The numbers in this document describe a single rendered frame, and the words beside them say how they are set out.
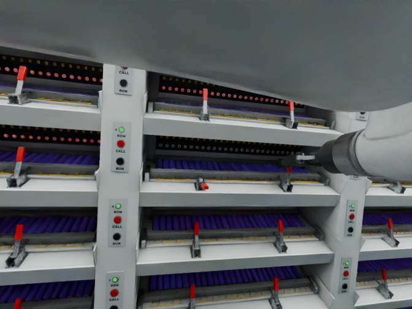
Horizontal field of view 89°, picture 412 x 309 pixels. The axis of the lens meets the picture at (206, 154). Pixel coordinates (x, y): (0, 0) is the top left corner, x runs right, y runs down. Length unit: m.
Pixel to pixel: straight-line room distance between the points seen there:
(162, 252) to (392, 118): 0.58
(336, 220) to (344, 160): 0.37
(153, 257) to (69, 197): 0.26
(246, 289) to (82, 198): 0.57
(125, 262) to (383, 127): 0.60
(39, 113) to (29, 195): 0.19
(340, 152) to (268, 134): 0.22
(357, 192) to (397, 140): 0.45
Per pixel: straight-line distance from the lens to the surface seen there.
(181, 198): 0.57
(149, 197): 0.57
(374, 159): 0.42
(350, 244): 0.87
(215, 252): 0.67
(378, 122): 0.42
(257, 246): 0.72
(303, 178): 0.78
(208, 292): 0.78
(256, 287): 0.83
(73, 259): 0.67
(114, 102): 0.56
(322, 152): 0.52
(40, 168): 0.68
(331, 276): 0.88
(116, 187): 0.56
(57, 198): 0.62
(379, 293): 1.10
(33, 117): 0.62
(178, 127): 0.55
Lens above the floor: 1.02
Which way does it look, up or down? 3 degrees down
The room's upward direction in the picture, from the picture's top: 4 degrees clockwise
